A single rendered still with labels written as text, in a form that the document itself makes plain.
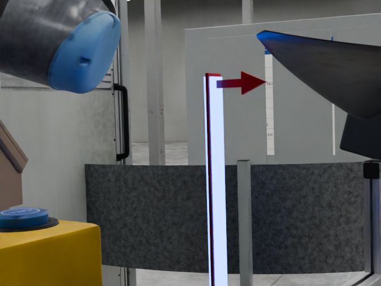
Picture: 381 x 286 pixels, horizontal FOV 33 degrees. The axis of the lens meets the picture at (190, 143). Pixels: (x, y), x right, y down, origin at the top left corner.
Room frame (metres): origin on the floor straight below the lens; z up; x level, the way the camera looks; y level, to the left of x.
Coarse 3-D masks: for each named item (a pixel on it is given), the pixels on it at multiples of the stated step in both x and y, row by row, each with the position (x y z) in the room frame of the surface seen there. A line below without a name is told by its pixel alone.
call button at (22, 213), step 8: (16, 208) 0.48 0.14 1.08; (24, 208) 0.48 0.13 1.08; (32, 208) 0.48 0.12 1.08; (0, 216) 0.45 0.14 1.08; (8, 216) 0.45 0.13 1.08; (16, 216) 0.45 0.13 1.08; (24, 216) 0.45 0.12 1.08; (32, 216) 0.45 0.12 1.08; (40, 216) 0.46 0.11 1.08; (0, 224) 0.45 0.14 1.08; (8, 224) 0.45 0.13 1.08; (16, 224) 0.45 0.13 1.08; (24, 224) 0.45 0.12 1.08; (32, 224) 0.45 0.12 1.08; (40, 224) 0.46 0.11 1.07
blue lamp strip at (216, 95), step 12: (216, 96) 0.66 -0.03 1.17; (216, 108) 0.66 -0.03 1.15; (216, 120) 0.66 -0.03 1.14; (216, 132) 0.66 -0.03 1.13; (216, 144) 0.66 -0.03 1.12; (216, 156) 0.66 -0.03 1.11; (216, 168) 0.66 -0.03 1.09; (216, 180) 0.66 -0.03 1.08; (216, 192) 0.66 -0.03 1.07; (216, 204) 0.66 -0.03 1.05; (216, 216) 0.66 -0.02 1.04; (216, 228) 0.66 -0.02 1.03; (216, 240) 0.66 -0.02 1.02; (216, 252) 0.66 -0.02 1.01; (216, 264) 0.66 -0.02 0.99; (216, 276) 0.66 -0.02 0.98
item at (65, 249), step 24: (0, 240) 0.41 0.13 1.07; (24, 240) 0.41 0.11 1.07; (48, 240) 0.43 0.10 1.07; (72, 240) 0.44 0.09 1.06; (96, 240) 0.46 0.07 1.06; (0, 264) 0.39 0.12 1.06; (24, 264) 0.41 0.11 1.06; (48, 264) 0.42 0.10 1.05; (72, 264) 0.44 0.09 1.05; (96, 264) 0.46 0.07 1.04
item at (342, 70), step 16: (272, 32) 0.52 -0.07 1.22; (272, 48) 0.56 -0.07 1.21; (288, 48) 0.55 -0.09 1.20; (304, 48) 0.53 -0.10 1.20; (320, 48) 0.52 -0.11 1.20; (336, 48) 0.51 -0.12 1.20; (352, 48) 0.50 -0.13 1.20; (368, 48) 0.50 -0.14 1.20; (288, 64) 0.59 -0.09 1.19; (304, 64) 0.58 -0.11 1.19; (320, 64) 0.58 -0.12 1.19; (336, 64) 0.57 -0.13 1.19; (352, 64) 0.56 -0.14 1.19; (368, 64) 0.55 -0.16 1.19; (304, 80) 0.63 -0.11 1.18; (320, 80) 0.62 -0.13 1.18; (336, 80) 0.61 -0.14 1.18; (352, 80) 0.61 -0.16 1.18; (368, 80) 0.60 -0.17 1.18; (336, 96) 0.66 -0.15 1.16; (352, 96) 0.65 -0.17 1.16; (368, 96) 0.65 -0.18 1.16; (352, 112) 0.69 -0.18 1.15; (368, 112) 0.68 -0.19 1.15
